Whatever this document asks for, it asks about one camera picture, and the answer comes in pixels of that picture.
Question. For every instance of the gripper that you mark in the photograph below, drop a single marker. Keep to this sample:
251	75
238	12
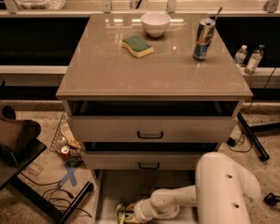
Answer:
137	211

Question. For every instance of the green jalapeno chip bag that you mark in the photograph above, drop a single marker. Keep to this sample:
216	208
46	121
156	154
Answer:
125	214

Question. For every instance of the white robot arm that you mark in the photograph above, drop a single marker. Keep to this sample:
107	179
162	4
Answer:
221	192

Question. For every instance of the bottom open drawer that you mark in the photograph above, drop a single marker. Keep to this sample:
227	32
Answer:
127	186

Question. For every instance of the middle grey drawer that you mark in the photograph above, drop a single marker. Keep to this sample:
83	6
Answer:
141	160

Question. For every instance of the grey drawer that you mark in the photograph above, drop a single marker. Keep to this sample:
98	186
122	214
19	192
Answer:
151	129
141	160

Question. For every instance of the top grey drawer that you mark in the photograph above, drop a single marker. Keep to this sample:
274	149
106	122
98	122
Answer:
151	129

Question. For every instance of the grey drawer cabinet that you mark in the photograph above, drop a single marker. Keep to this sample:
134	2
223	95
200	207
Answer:
103	79

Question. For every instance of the red soda can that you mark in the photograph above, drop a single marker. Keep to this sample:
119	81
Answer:
65	150

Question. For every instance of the black caster wheel base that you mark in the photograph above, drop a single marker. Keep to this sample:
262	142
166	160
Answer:
271	199

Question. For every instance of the black floor stand leg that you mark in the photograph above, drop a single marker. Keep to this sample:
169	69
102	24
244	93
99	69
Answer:
263	155

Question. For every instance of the green yellow sponge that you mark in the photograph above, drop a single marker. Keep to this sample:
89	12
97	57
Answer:
137	46

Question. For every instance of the small clear water bottle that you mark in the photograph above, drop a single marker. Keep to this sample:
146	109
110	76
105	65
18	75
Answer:
240	56

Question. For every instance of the white bowl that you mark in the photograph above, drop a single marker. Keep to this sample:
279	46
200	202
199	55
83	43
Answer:
155	24

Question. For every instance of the tall clear drink bottle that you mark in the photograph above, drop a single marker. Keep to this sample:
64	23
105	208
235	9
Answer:
254	60

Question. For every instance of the blue silver energy drink can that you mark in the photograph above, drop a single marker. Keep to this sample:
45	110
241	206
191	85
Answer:
205	33

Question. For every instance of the wire basket with snacks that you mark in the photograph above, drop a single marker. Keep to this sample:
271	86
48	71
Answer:
64	137

